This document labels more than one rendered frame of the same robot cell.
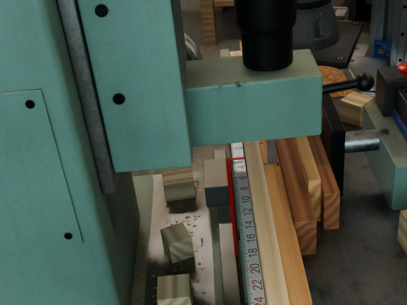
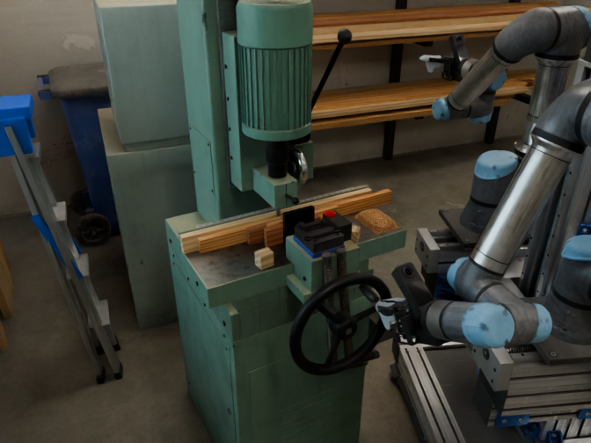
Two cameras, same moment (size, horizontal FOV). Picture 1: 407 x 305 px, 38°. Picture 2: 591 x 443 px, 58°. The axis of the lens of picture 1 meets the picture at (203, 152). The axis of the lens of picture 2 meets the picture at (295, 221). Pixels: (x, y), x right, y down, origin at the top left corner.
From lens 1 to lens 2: 1.26 m
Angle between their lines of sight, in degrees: 50
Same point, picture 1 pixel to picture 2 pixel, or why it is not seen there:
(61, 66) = (215, 138)
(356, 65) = (515, 264)
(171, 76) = (238, 158)
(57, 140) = (212, 158)
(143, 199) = not seen: hidden behind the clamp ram
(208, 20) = not seen: outside the picture
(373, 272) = (246, 257)
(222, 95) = (258, 176)
